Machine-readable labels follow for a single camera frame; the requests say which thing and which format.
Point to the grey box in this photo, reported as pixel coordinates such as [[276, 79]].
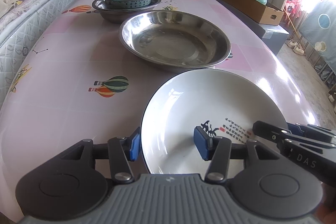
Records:
[[274, 37]]

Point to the long cardboard box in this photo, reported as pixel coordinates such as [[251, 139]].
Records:
[[263, 14]]

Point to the large steel basin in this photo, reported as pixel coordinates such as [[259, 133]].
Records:
[[175, 40]]

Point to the small steel bowl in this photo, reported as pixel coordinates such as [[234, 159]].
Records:
[[118, 16]]

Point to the white quilted mattress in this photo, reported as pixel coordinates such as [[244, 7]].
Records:
[[20, 30]]

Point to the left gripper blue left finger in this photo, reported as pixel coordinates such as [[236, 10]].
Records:
[[120, 151]]

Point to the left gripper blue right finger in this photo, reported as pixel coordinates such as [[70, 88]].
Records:
[[218, 151]]

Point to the white ceramic plate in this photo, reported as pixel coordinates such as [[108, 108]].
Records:
[[221, 103]]

